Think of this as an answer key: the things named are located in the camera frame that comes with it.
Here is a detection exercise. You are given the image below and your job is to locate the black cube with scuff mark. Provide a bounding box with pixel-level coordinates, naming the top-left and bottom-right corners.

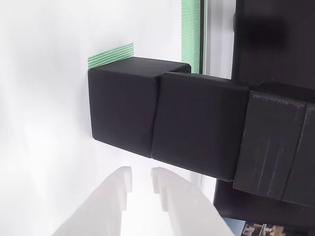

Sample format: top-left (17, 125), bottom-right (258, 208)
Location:
top-left (88, 57), bottom-right (192, 158)

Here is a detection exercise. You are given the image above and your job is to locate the green striped square marker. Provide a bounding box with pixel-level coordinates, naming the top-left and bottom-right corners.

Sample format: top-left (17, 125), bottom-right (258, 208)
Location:
top-left (88, 43), bottom-right (135, 70)

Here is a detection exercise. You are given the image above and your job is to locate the green striped edge strip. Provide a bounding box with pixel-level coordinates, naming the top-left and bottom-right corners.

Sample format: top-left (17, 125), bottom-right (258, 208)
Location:
top-left (181, 0), bottom-right (201, 74)

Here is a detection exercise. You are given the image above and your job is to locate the large black panel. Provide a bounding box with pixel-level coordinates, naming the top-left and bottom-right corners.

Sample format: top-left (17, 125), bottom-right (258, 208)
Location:
top-left (213, 0), bottom-right (315, 228)

